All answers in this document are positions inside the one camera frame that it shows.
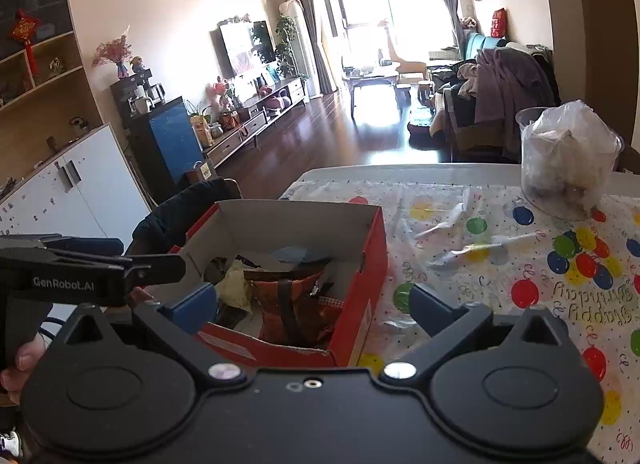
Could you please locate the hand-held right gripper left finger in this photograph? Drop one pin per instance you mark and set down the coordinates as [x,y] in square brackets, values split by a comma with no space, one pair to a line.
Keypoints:
[192,306]

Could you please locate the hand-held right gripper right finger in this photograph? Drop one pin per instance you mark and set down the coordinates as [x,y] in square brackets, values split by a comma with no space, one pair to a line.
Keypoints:
[430,309]

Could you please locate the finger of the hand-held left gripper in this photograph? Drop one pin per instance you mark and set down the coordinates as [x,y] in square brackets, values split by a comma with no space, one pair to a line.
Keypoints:
[155,269]
[80,244]

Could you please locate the red cardboard box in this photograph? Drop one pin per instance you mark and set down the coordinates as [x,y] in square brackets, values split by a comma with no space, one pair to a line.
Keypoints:
[360,284]

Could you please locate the red brown snack packet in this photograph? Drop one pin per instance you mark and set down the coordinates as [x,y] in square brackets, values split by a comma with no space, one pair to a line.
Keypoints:
[295,304]

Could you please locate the person's left hand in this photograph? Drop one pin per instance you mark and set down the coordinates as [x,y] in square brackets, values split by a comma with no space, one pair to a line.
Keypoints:
[27,354]

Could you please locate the black jacket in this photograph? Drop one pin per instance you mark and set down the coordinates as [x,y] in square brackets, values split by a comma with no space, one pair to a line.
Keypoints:
[165,219]

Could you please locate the white cabinet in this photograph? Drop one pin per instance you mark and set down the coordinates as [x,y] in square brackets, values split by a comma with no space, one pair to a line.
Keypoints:
[75,184]

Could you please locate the white plastic wrapper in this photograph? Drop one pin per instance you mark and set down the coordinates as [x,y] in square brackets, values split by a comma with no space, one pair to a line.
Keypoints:
[465,229]

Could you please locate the brown cardboard box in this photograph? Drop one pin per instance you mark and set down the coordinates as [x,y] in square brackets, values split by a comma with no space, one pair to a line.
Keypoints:
[202,173]

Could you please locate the black cabinet with blue panel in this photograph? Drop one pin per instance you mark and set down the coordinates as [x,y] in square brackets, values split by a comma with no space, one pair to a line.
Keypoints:
[165,139]

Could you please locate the yellow paper bag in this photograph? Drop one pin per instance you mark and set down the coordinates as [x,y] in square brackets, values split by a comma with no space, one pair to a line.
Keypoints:
[201,130]

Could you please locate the white kettle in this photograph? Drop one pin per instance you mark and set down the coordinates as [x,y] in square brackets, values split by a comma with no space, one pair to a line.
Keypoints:
[141,105]

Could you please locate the black coffee machine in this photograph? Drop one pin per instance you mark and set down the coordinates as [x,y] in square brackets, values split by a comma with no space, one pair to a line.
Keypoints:
[137,89]

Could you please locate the dark pet bed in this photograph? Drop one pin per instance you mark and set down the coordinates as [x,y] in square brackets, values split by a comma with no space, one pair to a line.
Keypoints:
[422,129]

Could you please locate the wooden shelf cabinet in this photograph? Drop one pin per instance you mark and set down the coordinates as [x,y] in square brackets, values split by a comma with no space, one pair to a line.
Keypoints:
[35,69]

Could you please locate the low tv cabinet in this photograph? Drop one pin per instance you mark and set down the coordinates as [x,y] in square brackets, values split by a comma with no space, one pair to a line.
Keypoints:
[260,119]

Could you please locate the clear plastic tub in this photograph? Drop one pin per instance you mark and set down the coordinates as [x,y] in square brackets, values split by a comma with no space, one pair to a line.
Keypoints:
[565,184]

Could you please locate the pink flower arrangement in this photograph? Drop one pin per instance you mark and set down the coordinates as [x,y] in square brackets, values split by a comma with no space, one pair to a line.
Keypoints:
[220,96]

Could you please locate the red flowers in blue vase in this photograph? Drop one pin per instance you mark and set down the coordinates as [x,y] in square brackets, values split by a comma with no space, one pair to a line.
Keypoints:
[115,51]

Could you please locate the red knot ornament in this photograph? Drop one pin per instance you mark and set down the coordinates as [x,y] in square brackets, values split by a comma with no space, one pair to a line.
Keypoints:
[26,36]

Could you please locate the crumpled clear plastic bag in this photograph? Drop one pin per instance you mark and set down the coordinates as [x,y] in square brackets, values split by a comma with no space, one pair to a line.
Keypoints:
[570,144]

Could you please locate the round stool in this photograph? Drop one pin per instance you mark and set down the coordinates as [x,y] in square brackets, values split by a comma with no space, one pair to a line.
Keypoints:
[425,91]
[403,94]

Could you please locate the coffee table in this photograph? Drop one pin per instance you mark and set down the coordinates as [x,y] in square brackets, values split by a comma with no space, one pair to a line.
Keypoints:
[372,84]

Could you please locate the sofa with clothes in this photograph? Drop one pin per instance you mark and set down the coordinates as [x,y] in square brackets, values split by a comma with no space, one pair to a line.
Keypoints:
[505,89]

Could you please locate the television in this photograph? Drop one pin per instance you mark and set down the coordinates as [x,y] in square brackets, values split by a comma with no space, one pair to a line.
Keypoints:
[245,49]

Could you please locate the green potted plant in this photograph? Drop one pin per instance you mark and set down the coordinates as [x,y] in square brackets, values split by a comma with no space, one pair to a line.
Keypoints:
[287,46]

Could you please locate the teal sofa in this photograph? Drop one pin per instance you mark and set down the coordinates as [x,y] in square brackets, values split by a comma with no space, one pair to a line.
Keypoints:
[480,46]

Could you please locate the white standing air conditioner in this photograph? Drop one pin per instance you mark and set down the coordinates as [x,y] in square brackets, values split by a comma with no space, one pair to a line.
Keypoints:
[300,44]

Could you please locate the giraffe figure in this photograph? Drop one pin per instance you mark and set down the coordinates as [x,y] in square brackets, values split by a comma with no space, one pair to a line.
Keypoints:
[386,39]

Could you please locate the red hanging decoration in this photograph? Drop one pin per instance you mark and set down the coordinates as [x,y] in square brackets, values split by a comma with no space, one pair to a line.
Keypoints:
[498,23]

